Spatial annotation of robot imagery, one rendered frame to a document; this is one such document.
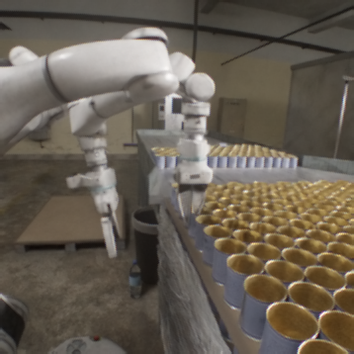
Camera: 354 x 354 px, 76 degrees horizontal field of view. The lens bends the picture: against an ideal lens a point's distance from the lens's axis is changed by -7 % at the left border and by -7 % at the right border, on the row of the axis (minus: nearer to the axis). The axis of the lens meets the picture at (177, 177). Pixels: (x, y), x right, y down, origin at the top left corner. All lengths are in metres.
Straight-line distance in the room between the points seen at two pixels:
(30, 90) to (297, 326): 0.52
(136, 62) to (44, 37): 7.61
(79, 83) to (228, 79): 7.83
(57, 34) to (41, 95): 7.52
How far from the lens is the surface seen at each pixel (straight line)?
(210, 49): 8.06
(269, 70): 8.85
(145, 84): 0.39
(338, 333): 0.45
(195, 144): 0.61
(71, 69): 0.38
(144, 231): 1.92
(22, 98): 0.42
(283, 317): 0.43
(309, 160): 2.01
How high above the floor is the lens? 1.43
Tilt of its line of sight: 15 degrees down
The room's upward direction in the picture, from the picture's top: 3 degrees clockwise
